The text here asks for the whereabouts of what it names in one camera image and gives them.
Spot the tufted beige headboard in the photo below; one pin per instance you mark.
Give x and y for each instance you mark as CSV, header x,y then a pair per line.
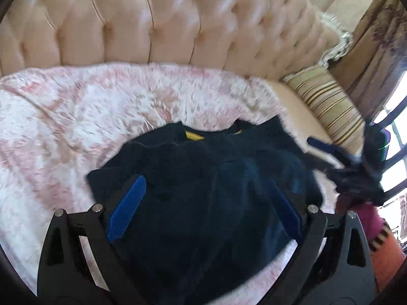
x,y
159,22

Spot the striped beige cushion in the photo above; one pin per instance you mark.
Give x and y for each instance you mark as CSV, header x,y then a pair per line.
x,y
327,104

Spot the person's orange patterned clothing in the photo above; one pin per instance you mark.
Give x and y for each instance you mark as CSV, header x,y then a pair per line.
x,y
386,260

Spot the gold floral curtain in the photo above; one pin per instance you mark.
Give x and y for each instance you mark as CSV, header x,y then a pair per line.
x,y
375,54

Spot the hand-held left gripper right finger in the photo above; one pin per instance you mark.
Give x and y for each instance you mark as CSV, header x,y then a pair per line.
x,y
286,209

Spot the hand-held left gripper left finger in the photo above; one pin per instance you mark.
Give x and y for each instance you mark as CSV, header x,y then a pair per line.
x,y
127,209

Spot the navy sweater with yellow patches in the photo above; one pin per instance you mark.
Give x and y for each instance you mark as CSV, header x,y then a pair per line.
x,y
190,181

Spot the pink floral blanket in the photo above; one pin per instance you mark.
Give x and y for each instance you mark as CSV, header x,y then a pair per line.
x,y
63,117

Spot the window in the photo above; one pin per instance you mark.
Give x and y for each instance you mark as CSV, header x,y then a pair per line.
x,y
397,146

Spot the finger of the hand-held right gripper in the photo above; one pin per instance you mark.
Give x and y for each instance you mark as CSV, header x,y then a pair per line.
x,y
318,160
324,147

